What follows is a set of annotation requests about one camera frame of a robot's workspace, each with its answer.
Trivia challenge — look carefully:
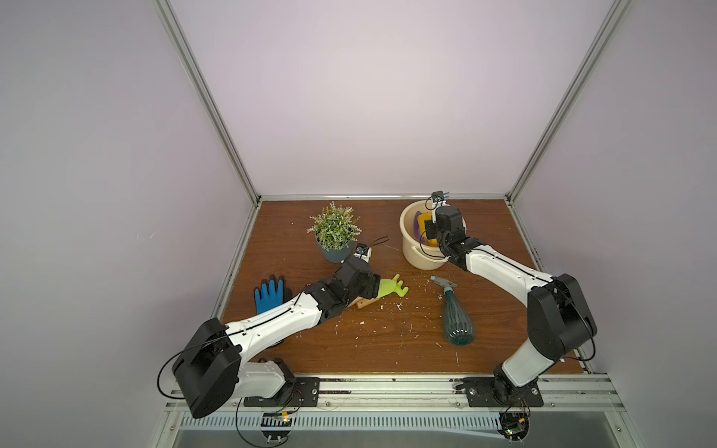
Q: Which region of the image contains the yellow shovel yellow handle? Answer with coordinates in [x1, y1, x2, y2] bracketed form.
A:
[420, 212, 438, 248]

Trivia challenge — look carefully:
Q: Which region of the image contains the purple shovel pink handle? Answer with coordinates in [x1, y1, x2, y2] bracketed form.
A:
[413, 211, 423, 243]

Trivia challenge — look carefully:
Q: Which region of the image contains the green rake wooden handle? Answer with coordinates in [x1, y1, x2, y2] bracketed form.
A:
[376, 274, 409, 299]

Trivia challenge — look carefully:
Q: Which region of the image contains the green trowel wooden handle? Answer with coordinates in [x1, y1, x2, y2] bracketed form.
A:
[354, 298, 379, 309]

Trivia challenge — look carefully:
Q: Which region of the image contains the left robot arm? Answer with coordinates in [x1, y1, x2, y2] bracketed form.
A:
[172, 254, 381, 419]

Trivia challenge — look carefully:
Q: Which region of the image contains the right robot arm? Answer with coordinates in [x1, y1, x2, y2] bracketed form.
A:
[426, 197, 598, 404]

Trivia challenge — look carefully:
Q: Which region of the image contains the blue black gardening glove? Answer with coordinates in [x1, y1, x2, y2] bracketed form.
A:
[254, 274, 291, 315]

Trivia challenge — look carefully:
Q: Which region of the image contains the cream plastic bucket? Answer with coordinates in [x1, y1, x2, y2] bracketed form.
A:
[399, 200, 447, 271]

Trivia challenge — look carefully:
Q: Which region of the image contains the artificial plant in grey pot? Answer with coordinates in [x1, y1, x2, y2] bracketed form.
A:
[307, 203, 361, 263]

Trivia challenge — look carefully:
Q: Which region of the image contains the teal spray bottle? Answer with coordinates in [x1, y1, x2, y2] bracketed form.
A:
[431, 276, 475, 346]

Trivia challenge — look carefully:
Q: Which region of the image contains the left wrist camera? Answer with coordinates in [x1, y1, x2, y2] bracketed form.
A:
[353, 243, 372, 262]

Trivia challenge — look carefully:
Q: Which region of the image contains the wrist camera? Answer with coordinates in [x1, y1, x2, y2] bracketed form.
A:
[353, 243, 372, 262]
[429, 190, 450, 209]

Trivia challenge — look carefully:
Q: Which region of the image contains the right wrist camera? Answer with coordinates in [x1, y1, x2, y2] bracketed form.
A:
[429, 190, 450, 209]

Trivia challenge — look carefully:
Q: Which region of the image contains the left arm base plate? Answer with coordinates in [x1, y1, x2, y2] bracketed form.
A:
[243, 377, 320, 408]

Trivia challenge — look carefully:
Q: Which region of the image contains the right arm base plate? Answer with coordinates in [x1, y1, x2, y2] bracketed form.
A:
[455, 376, 544, 408]

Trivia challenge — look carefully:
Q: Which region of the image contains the aluminium front rail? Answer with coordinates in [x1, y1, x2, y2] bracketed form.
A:
[164, 373, 626, 414]

